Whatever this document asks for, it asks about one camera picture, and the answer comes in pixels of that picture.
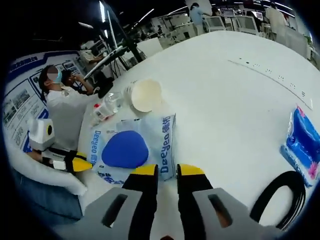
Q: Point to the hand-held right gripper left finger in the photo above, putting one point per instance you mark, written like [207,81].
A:
[142,200]

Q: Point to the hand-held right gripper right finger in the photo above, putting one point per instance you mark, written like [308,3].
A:
[192,200]

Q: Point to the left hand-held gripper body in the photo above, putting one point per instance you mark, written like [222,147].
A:
[40,135]

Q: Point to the white bag with blue oval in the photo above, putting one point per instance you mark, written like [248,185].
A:
[125,150]

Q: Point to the clear plastic water bottle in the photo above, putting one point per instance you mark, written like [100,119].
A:
[107,107]

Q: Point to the white paper cup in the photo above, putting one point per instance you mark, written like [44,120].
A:
[145,96]

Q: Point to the blue tissue packet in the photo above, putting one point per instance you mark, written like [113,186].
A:
[303,147]

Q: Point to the person's right hand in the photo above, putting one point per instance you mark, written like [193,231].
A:
[166,238]

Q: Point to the person's blue jeans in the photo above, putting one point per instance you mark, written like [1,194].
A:
[45,202]

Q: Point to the large monitor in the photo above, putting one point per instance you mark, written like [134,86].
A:
[105,61]

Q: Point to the white table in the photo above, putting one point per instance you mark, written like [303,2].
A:
[225,100]

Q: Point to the black monitor stand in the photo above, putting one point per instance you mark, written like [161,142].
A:
[132,47]

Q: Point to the wall poster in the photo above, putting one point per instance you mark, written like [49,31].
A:
[22,105]

